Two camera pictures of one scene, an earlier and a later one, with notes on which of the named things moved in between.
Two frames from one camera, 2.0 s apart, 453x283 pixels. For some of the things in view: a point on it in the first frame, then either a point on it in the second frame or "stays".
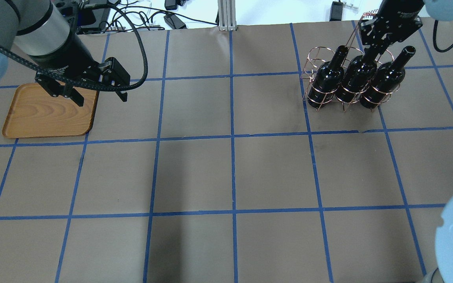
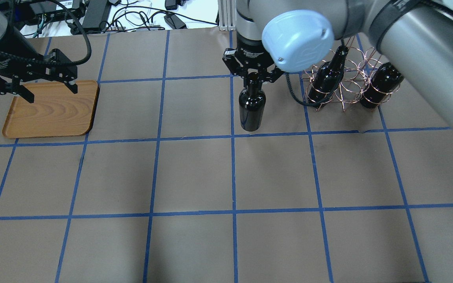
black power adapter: (174, 22) stays
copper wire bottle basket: (352, 77) stays
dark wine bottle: (360, 70) → (252, 104)
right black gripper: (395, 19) → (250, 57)
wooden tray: (34, 113) stays
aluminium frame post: (227, 13) stays
